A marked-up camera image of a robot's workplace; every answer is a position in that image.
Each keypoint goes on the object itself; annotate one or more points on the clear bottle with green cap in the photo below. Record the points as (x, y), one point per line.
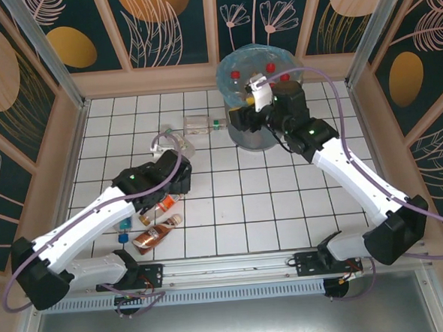
(184, 143)

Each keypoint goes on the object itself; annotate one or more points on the clear square bottle green-white cap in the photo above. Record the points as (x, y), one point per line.
(198, 124)

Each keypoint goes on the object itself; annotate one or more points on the aluminium side rail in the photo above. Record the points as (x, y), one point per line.
(363, 127)
(76, 144)

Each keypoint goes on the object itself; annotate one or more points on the orange-label bottle gold cap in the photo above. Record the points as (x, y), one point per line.
(168, 204)

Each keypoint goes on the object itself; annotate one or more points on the blue plastic bin liner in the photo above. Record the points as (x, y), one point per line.
(225, 79)

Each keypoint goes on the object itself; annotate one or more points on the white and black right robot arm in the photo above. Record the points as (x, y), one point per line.
(358, 180)

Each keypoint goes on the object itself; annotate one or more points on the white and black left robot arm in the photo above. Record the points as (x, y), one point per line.
(79, 231)

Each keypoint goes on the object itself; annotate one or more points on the grey translucent plastic bin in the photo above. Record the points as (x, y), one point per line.
(250, 141)

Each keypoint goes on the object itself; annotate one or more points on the clear bottle with blue cap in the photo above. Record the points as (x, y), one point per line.
(123, 237)

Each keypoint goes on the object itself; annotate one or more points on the aluminium frame post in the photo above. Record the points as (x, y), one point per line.
(371, 29)
(45, 45)

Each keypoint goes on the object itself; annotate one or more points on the brown coffee drink bottle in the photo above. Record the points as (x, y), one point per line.
(152, 238)

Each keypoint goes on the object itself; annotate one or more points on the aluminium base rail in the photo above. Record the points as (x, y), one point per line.
(228, 269)

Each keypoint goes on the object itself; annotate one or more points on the clear bottle white label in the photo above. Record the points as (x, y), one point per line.
(234, 75)

